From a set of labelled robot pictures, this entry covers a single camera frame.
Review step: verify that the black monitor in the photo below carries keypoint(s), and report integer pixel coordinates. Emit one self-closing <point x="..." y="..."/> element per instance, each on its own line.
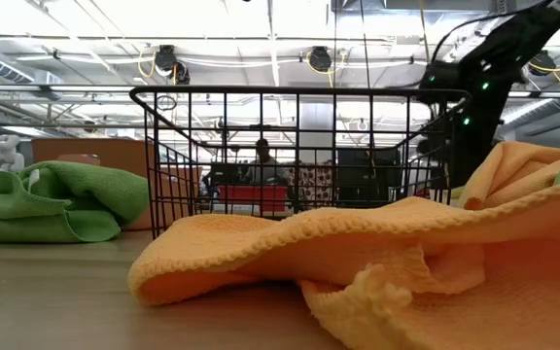
<point x="353" y="175"/>

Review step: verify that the person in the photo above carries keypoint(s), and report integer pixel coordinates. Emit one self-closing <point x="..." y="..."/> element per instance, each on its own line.
<point x="268" y="167"/>

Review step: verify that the orange microfiber towel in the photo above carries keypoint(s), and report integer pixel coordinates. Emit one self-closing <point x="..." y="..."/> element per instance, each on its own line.
<point x="358" y="253"/>
<point x="513" y="170"/>

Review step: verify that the red storage bin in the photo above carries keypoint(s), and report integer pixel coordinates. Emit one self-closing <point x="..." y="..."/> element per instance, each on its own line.
<point x="241" y="197"/>

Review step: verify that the spotted patterned chair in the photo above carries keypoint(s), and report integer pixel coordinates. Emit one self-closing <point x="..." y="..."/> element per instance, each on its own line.
<point x="316" y="187"/>

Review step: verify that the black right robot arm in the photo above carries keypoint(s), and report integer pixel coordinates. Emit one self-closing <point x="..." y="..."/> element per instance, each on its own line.
<point x="513" y="39"/>

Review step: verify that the white robot figurine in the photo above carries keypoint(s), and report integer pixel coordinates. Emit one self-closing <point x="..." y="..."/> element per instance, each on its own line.
<point x="5" y="153"/>

